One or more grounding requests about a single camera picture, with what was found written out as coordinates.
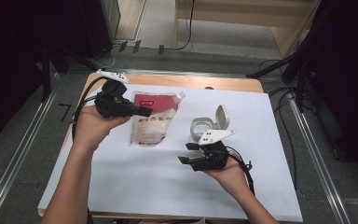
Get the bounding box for light wooden shelf unit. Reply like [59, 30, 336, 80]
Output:
[173, 0, 322, 59]

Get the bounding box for black floor cables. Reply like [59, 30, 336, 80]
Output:
[257, 58, 306, 191]

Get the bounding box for black hanging cable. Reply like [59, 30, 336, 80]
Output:
[175, 0, 197, 51]

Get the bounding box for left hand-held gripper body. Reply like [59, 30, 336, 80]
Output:
[94, 69, 138, 119]

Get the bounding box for red and white refill pouch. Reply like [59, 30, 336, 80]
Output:
[129, 91, 186, 147]

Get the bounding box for black tripod stand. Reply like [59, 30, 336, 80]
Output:
[245, 29, 316, 112]

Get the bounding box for black metal stand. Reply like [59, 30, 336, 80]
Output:
[39, 42, 102, 104]

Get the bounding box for white round flip-lid container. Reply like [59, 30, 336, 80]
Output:
[188, 104, 231, 143]

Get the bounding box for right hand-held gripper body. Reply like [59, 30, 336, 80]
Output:
[192, 129, 236, 173]

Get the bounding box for metal floor rail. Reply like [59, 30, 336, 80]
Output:
[0, 74, 61, 224]
[288, 92, 352, 224]

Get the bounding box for white paper sheet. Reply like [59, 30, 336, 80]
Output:
[37, 83, 304, 223]

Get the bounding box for person's left hand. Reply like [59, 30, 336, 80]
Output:
[73, 105, 131, 154]

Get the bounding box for black cabinet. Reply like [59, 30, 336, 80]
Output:
[79, 0, 121, 61]

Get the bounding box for person's right hand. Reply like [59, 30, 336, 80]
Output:
[202, 158, 252, 199]

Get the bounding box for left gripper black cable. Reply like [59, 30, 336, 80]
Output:
[71, 76, 110, 142]

